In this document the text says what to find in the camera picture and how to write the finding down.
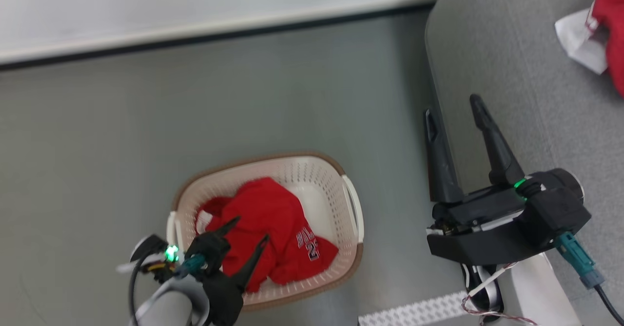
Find red garment with white trim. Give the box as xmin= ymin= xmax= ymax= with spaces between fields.
xmin=555 ymin=0 xmax=624 ymax=97

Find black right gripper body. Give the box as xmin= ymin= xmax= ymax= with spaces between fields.
xmin=427 ymin=169 xmax=593 ymax=267

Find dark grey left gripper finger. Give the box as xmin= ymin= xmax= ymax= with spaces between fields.
xmin=214 ymin=216 xmax=240 ymax=241
xmin=233 ymin=234 xmax=270 ymax=291

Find white and black baseboard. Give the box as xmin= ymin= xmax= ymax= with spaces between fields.
xmin=0 ymin=0 xmax=442 ymax=71

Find grey fabric sofa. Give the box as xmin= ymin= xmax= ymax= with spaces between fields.
xmin=424 ymin=0 xmax=624 ymax=326

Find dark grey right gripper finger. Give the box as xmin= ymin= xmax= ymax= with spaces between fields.
xmin=424 ymin=109 xmax=464 ymax=204
xmin=469 ymin=94 xmax=526 ymax=186

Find black cable with teal connector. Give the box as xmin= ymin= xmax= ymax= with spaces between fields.
xmin=556 ymin=232 xmax=624 ymax=326
xmin=128 ymin=254 xmax=208 ymax=326

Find white perforated strip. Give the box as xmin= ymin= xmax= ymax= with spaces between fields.
xmin=358 ymin=291 xmax=469 ymax=326

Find thin red and white wires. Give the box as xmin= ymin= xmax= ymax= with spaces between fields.
xmin=461 ymin=263 xmax=539 ymax=326

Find red jersey with number print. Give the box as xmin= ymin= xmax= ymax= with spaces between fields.
xmin=195 ymin=177 xmax=339 ymax=293

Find cream plastic laundry basket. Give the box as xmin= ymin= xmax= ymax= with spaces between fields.
xmin=166 ymin=152 xmax=365 ymax=311

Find black and white cable bundle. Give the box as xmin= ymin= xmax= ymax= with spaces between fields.
xmin=461 ymin=263 xmax=504 ymax=323

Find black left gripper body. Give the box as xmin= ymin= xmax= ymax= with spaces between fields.
xmin=185 ymin=232 xmax=244 ymax=326

